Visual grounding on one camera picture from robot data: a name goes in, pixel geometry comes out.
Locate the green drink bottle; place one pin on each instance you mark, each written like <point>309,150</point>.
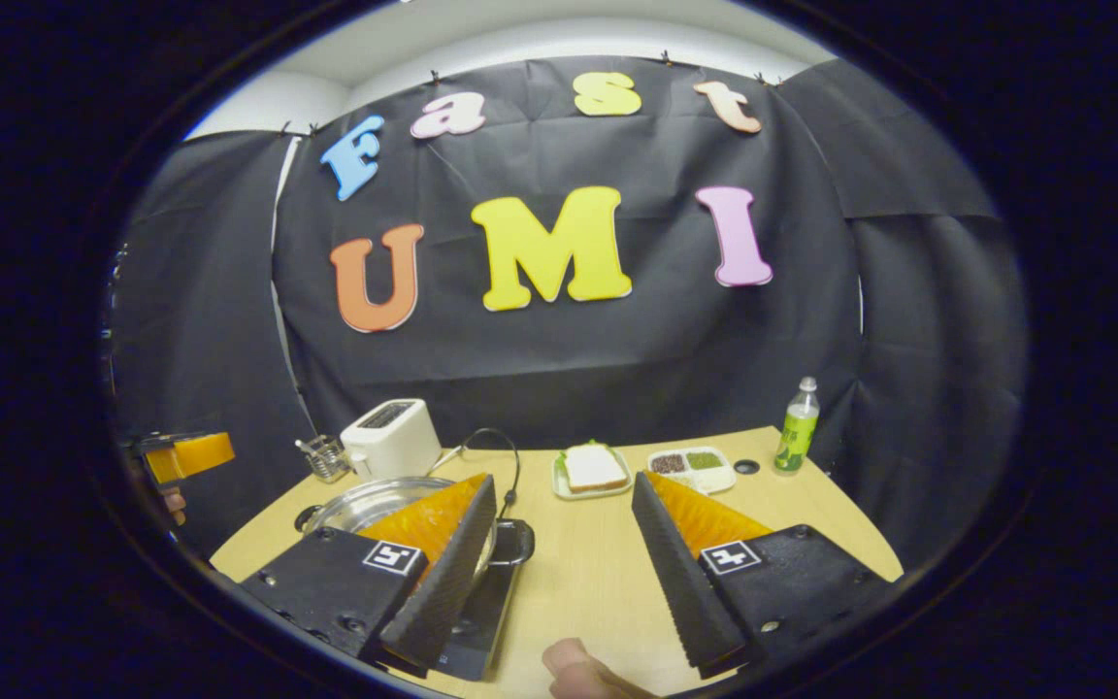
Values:
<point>797,437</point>

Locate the white bread sandwich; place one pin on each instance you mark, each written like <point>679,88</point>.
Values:
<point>595,468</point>

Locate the black induction cooktop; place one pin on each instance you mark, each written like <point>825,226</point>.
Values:
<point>481,621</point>

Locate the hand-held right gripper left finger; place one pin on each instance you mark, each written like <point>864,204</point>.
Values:
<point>447,582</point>

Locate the white toaster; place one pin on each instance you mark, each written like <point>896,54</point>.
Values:
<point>394,447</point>

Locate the divided white bean tray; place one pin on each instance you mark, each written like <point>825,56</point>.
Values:
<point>714,479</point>

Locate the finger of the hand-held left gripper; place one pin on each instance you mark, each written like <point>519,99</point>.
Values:
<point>195,454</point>

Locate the white sandwich plate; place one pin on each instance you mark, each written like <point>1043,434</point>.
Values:
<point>559,481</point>

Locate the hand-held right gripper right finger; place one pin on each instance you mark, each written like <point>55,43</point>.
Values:
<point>680,582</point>

